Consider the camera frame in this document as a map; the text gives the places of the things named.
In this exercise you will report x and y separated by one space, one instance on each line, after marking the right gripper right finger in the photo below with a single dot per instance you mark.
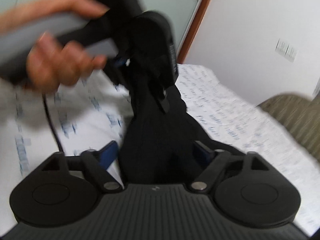
213 162

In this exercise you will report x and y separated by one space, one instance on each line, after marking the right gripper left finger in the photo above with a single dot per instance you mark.
95 165

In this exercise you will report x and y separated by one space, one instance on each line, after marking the black pants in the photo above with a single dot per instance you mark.
159 147

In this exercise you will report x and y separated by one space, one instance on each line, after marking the person's left hand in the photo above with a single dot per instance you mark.
49 64

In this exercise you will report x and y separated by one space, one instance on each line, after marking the white script-print bed sheet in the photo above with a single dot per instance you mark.
95 112

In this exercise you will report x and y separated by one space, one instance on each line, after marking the olive upholstered headboard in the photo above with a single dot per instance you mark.
300 117

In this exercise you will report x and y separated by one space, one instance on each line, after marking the brown wooden door frame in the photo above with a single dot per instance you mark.
192 30

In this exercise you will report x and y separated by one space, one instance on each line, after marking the white wall socket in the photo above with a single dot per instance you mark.
287 51

